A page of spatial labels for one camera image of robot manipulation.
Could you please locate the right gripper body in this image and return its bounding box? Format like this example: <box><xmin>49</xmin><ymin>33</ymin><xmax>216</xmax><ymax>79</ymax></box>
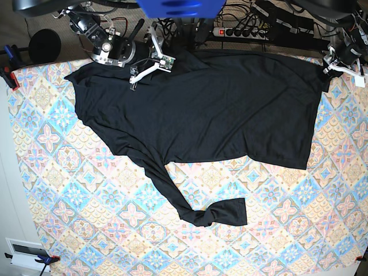
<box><xmin>110</xmin><ymin>39</ymin><xmax>150</xmax><ymax>67</ymax></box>

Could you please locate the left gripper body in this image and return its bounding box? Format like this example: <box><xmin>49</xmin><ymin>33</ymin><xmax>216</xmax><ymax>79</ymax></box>
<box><xmin>335</xmin><ymin>44</ymin><xmax>364</xmax><ymax>66</ymax></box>

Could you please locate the black t-shirt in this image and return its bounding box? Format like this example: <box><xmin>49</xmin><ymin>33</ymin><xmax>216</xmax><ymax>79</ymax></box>
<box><xmin>67</xmin><ymin>50</ymin><xmax>329</xmax><ymax>227</ymax></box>

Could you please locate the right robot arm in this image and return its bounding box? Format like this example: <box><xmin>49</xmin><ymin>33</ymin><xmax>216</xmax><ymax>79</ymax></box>
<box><xmin>58</xmin><ymin>1</ymin><xmax>175</xmax><ymax>75</ymax></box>

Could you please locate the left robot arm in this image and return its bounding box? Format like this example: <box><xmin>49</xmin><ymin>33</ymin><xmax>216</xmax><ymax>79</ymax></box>
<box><xmin>323</xmin><ymin>10</ymin><xmax>367</xmax><ymax>88</ymax></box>

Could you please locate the black round speaker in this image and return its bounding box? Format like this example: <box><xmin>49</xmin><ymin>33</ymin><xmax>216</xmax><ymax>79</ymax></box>
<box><xmin>28</xmin><ymin>29</ymin><xmax>61</xmax><ymax>64</ymax></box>

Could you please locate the white power strip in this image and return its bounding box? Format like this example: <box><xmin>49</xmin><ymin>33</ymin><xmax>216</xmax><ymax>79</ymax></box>
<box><xmin>212</xmin><ymin>27</ymin><xmax>269</xmax><ymax>41</ymax></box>

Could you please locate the blue clamp upper left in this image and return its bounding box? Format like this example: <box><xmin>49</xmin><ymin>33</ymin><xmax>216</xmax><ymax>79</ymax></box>
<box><xmin>1</xmin><ymin>44</ymin><xmax>18</xmax><ymax>60</ymax></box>

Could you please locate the orange black clamp left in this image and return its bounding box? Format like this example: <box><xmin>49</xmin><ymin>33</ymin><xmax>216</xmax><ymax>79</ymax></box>
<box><xmin>0</xmin><ymin>67</ymin><xmax>20</xmax><ymax>91</ymax></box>

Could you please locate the patterned tablecloth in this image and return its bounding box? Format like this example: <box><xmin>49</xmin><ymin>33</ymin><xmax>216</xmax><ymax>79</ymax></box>
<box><xmin>6</xmin><ymin>60</ymin><xmax>367</xmax><ymax>275</ymax></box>

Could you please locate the orange clamp lower right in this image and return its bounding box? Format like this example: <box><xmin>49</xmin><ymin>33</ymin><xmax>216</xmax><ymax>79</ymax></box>
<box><xmin>355</xmin><ymin>256</ymin><xmax>367</xmax><ymax>262</ymax></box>

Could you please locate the blue orange clamp lower left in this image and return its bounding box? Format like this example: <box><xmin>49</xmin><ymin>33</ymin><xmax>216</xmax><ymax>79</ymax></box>
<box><xmin>4</xmin><ymin>253</ymin><xmax>60</xmax><ymax>267</ymax></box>

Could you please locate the white floor vent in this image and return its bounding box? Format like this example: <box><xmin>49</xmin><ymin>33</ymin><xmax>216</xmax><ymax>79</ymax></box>
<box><xmin>5</xmin><ymin>237</ymin><xmax>47</xmax><ymax>272</ymax></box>

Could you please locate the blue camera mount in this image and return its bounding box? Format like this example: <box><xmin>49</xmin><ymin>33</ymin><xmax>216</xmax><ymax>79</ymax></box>
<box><xmin>136</xmin><ymin>0</ymin><xmax>226</xmax><ymax>19</ymax></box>

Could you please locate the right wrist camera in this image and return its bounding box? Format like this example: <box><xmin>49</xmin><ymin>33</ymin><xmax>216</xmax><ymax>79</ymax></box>
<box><xmin>159</xmin><ymin>55</ymin><xmax>176</xmax><ymax>72</ymax></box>

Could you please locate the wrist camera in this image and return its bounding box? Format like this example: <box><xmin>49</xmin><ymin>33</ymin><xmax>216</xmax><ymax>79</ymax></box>
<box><xmin>159</xmin><ymin>55</ymin><xmax>176</xmax><ymax>72</ymax></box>
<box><xmin>354</xmin><ymin>75</ymin><xmax>366</xmax><ymax>88</ymax></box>

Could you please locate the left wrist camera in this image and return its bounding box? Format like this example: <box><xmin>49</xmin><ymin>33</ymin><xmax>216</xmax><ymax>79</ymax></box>
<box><xmin>354</xmin><ymin>75</ymin><xmax>366</xmax><ymax>88</ymax></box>

